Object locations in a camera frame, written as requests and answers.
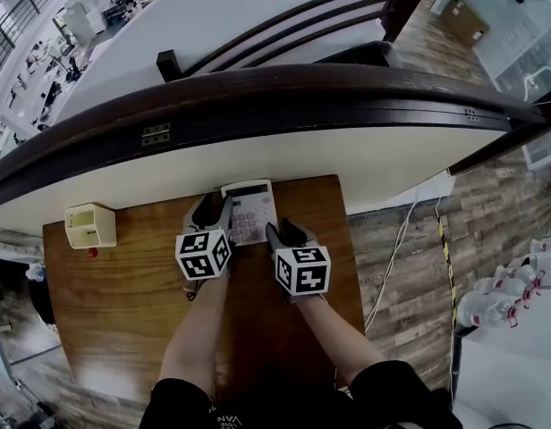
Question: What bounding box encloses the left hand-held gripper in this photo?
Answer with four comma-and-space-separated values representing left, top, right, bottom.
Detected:
175, 192, 234, 302

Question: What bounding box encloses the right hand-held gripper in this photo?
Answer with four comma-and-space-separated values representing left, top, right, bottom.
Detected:
265, 217, 332, 305

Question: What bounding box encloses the white calculator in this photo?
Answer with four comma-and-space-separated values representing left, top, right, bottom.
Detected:
220, 179, 275, 247

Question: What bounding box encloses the person's right forearm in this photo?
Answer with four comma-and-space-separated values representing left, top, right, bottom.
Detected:
296, 295, 389, 386

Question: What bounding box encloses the person's left forearm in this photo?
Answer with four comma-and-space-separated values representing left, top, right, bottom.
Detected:
157, 274, 231, 395

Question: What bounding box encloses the brass hinge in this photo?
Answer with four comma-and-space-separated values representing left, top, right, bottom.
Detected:
141, 122, 172, 147

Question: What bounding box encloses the wooden table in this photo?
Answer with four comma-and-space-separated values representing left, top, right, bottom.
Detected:
42, 174, 367, 404

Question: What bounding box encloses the dark wooden handrail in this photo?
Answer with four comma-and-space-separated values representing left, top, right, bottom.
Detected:
0, 63, 547, 212

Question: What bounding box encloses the yellow black striped tape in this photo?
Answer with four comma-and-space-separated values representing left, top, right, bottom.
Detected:
437, 214, 459, 332

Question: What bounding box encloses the person's black shirt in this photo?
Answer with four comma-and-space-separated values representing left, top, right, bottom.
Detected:
138, 358, 462, 429

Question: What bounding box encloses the black metal railing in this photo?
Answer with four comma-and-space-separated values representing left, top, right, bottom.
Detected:
179, 0, 413, 80

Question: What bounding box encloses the white cabinet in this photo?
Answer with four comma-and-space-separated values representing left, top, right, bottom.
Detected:
452, 322, 551, 429

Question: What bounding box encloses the cardboard box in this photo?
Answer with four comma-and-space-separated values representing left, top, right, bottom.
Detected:
440, 0, 490, 47

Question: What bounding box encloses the white wall box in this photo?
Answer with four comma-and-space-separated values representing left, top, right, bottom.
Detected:
64, 202, 118, 250

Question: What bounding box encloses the dark wooden post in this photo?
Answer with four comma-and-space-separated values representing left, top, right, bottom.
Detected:
156, 49, 182, 83

